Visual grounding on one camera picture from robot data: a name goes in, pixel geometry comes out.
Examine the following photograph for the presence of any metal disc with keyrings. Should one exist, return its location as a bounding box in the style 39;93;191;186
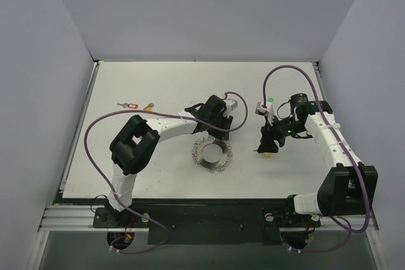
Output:
191;137;233;173

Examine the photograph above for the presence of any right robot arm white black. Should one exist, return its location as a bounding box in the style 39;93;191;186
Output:
255;94;378;225

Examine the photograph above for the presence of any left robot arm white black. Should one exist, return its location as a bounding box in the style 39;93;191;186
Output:
106;95;238;227

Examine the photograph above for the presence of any key with long yellow tag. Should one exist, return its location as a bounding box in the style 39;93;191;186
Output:
253;150;271;159

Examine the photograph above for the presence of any key with yellow round tag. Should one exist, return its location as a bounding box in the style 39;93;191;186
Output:
143;102;154;111

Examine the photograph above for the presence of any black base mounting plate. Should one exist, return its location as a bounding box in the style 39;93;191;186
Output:
93;204;320;245

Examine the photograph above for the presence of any key with red tag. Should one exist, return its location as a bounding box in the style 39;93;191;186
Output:
117;103;139;109

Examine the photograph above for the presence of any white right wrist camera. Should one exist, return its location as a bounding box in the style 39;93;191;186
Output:
255;101;275;126

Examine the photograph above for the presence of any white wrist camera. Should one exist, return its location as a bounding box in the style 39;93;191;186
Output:
223;93;238;117
255;101;275;126

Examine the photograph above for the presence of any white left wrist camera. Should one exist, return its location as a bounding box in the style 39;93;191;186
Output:
223;93;238;117

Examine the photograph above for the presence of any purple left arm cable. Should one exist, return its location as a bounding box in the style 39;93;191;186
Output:
84;90;248;255

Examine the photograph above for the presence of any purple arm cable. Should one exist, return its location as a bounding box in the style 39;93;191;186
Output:
84;90;248;255
262;64;371;254

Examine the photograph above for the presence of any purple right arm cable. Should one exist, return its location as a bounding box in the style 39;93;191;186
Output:
262;64;371;254

